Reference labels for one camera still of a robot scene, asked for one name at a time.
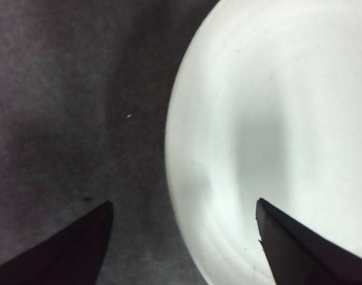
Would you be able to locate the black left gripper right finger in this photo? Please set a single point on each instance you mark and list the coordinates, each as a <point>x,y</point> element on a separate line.
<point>302,255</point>

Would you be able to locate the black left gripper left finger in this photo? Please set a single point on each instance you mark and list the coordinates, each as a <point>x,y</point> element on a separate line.
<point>65,255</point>

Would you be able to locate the white round plate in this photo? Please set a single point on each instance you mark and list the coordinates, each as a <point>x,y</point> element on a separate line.
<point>287,89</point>

